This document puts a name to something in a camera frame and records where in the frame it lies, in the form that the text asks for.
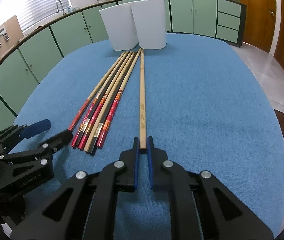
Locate red star pattern chopstick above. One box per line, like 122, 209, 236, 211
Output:
96, 48, 142, 148
72, 51, 133, 150

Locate green lower kitchen cabinets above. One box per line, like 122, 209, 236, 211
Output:
0, 0, 247, 130

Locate chrome kitchen faucet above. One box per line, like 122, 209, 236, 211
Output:
56, 0, 66, 16

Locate white double utensil holder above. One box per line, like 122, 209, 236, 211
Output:
99, 0, 167, 51

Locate blue table mat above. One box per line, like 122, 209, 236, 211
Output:
11, 34, 284, 239

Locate red striped end chopstick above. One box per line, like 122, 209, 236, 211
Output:
68, 51, 128, 131

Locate brown board with device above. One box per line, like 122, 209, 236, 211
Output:
0, 15, 24, 60

